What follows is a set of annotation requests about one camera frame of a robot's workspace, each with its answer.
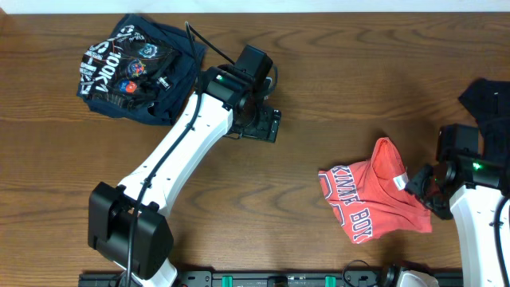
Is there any coral red t-shirt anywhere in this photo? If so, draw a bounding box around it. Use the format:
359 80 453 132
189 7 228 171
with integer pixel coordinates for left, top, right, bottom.
318 137 432 244

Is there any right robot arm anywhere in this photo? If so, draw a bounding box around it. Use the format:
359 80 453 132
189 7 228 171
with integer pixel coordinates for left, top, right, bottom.
406 124 509 286

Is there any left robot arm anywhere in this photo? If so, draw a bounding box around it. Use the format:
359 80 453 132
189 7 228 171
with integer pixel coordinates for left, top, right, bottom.
79 45 281 286

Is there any black garment at right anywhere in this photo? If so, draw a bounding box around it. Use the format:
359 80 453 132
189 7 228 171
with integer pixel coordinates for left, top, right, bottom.
458 78 509 165

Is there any folded black printed t-shirt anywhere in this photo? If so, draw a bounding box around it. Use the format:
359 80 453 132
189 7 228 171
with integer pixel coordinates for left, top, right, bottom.
76 14 206 125

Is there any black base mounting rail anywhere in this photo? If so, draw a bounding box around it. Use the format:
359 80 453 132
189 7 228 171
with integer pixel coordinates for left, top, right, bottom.
77 270 463 287

